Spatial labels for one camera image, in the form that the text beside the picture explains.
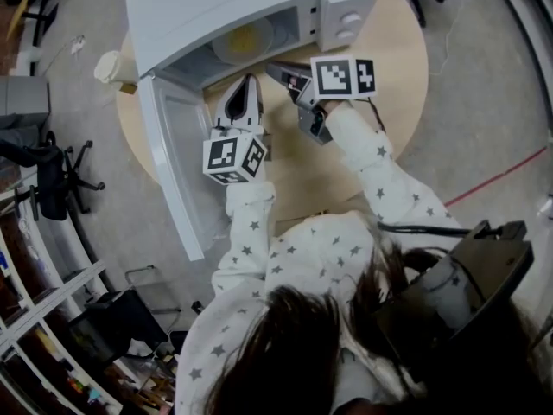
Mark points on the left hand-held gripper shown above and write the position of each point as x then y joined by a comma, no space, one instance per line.
222,158

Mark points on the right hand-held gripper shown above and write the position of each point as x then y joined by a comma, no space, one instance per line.
337,78

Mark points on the white plate with yellow food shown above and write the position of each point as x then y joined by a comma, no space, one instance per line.
242,41

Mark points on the white microwave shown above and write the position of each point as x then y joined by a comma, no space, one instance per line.
207,2

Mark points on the person's right forearm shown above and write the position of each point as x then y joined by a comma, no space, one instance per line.
380,167

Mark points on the person's left forearm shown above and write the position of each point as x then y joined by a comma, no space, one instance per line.
248,227

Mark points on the small brown box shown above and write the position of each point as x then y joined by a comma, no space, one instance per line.
128,88

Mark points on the white paper cup with lid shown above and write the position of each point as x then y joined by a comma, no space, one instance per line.
110,67

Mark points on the person's star-patterned white top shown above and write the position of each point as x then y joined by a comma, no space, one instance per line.
302,253

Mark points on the white power adapter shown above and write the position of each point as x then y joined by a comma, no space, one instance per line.
78,44

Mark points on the black office chair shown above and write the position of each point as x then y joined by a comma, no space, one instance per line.
52,184

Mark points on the grey cabinet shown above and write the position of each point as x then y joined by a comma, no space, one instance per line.
23,95

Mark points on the black metal stand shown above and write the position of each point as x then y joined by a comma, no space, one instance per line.
41,11

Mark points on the yellow board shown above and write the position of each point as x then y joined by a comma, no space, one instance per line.
18,15

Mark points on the black storage bin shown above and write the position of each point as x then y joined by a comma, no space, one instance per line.
121,322

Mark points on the white shelf rack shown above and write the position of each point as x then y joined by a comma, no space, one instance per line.
30,318

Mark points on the grey metal frame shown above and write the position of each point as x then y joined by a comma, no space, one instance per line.
142,271

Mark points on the white metal rail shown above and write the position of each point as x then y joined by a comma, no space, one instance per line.
529,28

